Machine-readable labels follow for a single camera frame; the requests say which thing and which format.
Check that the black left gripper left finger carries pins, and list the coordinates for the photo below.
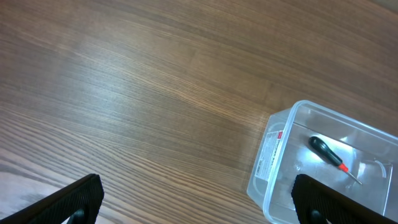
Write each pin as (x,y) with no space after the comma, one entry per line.
(78,202)

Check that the clear plastic container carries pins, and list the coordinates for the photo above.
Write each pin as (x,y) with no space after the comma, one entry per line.
(369,154)

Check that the black red screwdriver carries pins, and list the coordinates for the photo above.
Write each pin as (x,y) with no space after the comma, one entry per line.
(322,148)

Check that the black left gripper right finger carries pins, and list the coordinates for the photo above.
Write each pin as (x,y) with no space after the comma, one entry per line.
(315,203)

